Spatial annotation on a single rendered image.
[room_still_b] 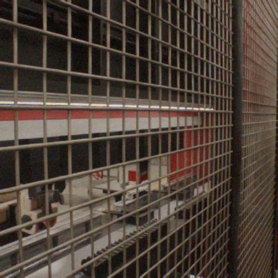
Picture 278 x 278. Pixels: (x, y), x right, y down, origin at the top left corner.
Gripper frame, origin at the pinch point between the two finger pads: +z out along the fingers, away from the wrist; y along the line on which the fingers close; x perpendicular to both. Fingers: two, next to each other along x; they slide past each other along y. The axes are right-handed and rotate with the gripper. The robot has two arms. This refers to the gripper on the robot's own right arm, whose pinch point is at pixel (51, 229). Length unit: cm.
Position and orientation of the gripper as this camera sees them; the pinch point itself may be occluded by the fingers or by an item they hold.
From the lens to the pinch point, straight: 191.5
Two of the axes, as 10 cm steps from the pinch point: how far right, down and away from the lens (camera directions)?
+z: 2.2, 9.7, -0.4
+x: 4.9, -0.7, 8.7
